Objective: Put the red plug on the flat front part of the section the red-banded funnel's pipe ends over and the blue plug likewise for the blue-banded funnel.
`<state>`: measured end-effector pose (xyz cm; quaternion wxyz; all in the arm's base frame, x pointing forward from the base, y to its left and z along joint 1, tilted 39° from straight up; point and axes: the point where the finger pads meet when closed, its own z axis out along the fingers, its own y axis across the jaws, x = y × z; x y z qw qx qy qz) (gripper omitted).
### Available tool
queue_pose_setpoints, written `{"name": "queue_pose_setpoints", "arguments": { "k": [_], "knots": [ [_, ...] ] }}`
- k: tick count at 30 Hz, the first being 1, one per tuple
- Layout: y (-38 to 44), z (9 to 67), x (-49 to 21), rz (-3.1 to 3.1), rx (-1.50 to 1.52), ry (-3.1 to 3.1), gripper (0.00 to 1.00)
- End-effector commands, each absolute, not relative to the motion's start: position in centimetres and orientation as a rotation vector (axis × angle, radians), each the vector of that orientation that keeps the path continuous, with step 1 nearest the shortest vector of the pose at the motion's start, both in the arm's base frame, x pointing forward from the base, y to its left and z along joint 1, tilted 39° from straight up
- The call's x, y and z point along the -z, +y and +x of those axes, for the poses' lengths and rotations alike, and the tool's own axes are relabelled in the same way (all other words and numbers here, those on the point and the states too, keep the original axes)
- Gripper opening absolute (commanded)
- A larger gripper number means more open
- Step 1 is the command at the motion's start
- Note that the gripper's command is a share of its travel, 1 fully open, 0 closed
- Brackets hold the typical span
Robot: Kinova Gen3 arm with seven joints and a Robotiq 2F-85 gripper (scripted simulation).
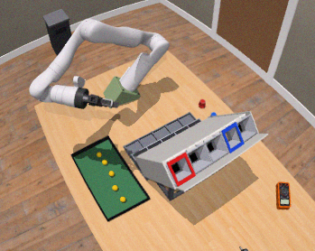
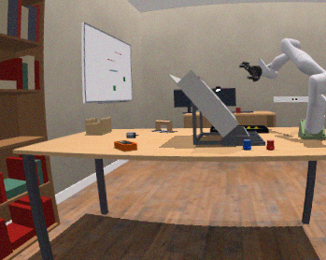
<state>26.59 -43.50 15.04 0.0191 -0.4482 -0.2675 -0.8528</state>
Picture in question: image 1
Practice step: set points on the red rectangular frame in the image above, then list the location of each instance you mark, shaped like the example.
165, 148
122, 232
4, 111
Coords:
172, 172

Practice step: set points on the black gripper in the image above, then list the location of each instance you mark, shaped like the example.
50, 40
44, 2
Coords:
81, 101

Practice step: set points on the orange digital multimeter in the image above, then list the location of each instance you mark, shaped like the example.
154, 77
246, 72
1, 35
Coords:
283, 196

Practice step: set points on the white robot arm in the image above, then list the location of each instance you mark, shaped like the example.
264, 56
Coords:
94, 31

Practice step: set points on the blue square frame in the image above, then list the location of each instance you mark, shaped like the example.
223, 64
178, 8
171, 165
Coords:
228, 146

